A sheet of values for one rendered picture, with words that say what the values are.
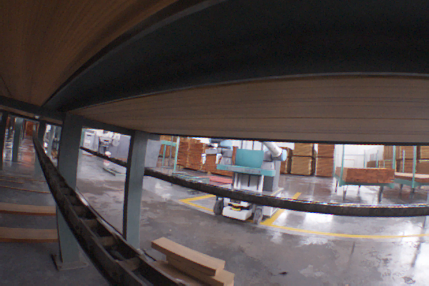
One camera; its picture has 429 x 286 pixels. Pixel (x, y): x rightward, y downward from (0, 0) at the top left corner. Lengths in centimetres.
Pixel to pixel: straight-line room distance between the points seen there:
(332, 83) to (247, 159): 206
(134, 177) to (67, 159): 41
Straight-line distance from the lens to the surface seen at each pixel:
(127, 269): 24
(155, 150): 632
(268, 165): 201
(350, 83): 21
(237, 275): 119
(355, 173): 362
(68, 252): 113
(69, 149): 96
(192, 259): 87
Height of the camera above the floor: 69
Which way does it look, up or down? 9 degrees up
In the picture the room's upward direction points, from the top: 7 degrees clockwise
